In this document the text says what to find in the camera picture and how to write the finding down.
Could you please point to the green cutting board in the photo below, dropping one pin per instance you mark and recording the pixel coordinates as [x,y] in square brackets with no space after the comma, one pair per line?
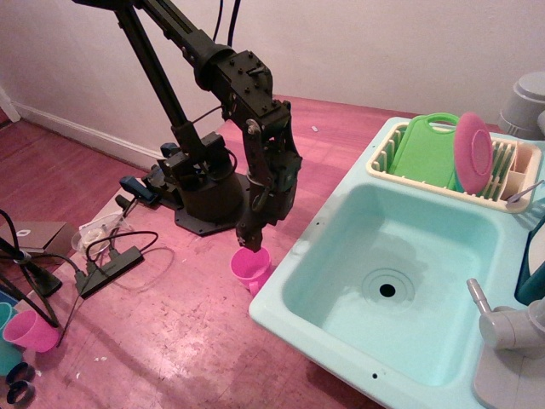
[426,152]

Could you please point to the pink plastic tumbler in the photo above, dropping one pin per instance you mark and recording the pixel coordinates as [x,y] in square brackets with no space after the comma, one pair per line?
[29,330]

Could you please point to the grey spoon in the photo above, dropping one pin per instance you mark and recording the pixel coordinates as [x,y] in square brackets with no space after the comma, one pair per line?
[518,196]

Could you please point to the cardboard box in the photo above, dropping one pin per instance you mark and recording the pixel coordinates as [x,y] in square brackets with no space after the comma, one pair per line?
[37,238]

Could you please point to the pink plastic plate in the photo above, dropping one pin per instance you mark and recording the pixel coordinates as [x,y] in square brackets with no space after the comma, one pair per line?
[473,153]

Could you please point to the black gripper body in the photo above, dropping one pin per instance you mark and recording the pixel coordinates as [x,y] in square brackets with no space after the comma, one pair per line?
[269,203]

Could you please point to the pink plastic cup with handle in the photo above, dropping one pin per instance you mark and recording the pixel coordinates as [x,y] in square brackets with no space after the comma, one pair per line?
[252,269]

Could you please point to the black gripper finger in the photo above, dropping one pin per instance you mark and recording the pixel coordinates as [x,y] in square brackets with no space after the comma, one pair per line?
[250,240]

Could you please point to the teal plastic cup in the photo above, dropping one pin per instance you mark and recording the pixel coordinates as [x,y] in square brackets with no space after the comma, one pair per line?
[7,313]

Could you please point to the black tape roll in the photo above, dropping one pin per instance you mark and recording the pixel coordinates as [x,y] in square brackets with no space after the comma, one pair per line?
[20,372]
[20,393]

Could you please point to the grey toy faucet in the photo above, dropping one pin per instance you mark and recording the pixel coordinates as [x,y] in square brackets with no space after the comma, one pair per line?
[504,328]

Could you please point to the mint green toy sink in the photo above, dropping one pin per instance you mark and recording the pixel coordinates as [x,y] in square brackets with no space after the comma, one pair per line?
[375,289]

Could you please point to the grey plastic pipe fitting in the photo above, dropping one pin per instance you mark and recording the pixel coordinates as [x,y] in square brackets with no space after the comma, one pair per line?
[522,115]

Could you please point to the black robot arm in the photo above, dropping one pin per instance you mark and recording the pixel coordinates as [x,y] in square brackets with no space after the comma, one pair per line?
[199,173]

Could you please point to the clear plastic bag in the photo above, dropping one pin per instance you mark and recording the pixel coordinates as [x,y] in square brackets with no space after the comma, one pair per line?
[85,240]

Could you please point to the blue handled clamp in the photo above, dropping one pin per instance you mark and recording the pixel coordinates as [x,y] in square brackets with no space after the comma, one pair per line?
[141,195]

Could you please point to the black USB hub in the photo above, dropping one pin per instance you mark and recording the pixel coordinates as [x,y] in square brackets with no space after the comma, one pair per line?
[97,277]

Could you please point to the cream dish drying rack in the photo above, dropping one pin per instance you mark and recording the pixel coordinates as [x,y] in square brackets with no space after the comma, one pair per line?
[515,167]

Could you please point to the black tripod stand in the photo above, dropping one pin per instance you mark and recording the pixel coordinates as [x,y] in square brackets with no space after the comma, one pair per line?
[27,267]

